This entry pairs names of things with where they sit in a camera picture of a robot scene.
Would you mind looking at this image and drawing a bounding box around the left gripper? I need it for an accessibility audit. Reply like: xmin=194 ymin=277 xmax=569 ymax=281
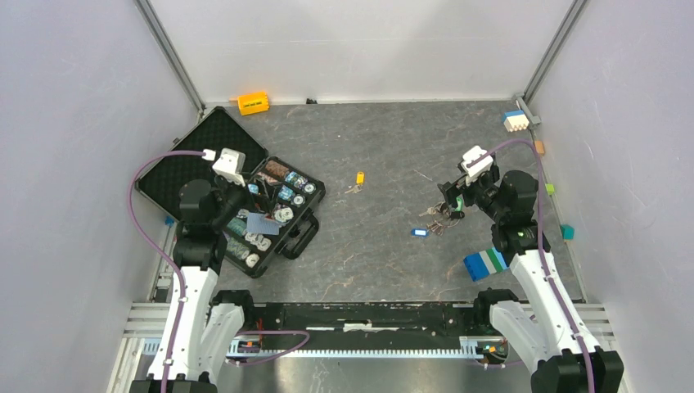
xmin=210 ymin=172 xmax=282 ymax=230

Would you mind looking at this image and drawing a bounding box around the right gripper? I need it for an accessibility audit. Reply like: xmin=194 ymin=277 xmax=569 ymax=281
xmin=437 ymin=167 xmax=507 ymax=223

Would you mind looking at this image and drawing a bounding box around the keyring with keys bunch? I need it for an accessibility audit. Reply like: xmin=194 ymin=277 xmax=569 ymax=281
xmin=411 ymin=201 xmax=466 ymax=237

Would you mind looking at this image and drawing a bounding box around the key with yellow tag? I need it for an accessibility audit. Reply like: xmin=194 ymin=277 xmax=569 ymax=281
xmin=345 ymin=171 xmax=365 ymax=194

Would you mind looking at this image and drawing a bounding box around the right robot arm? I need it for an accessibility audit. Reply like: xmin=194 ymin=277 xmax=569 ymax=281
xmin=438 ymin=167 xmax=624 ymax=392

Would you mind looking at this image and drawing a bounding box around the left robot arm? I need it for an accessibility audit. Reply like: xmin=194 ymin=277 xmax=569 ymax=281
xmin=129 ymin=179 xmax=257 ymax=392

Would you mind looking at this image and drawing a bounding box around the blue playing card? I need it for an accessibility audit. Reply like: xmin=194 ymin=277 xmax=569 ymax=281
xmin=246 ymin=213 xmax=281 ymax=236

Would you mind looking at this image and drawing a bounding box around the black poker chip case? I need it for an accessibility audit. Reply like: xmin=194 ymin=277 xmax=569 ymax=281
xmin=135 ymin=106 xmax=326 ymax=278

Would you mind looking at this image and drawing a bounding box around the blue green white block stack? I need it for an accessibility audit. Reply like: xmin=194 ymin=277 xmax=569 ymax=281
xmin=463 ymin=247 xmax=508 ymax=282

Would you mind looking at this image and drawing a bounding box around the blue white toy block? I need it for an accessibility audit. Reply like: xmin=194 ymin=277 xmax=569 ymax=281
xmin=502 ymin=110 xmax=530 ymax=133

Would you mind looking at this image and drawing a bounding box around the orange yellow toy block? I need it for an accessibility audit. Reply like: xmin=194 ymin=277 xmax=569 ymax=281
xmin=237 ymin=92 xmax=270 ymax=116

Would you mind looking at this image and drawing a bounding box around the small teal cube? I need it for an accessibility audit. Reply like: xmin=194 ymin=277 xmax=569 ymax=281
xmin=560 ymin=224 xmax=575 ymax=242

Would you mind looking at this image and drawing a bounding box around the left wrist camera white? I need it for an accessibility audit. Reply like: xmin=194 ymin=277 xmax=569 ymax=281
xmin=212 ymin=148 xmax=246 ymax=187

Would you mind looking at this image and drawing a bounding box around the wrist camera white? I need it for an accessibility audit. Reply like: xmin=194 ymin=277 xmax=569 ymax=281
xmin=460 ymin=145 xmax=494 ymax=185
xmin=212 ymin=148 xmax=246 ymax=187

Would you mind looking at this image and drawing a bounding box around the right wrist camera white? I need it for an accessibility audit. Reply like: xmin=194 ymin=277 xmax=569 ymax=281
xmin=460 ymin=145 xmax=494 ymax=185

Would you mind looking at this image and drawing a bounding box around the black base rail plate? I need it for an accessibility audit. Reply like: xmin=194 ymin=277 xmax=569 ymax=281
xmin=230 ymin=301 xmax=508 ymax=356

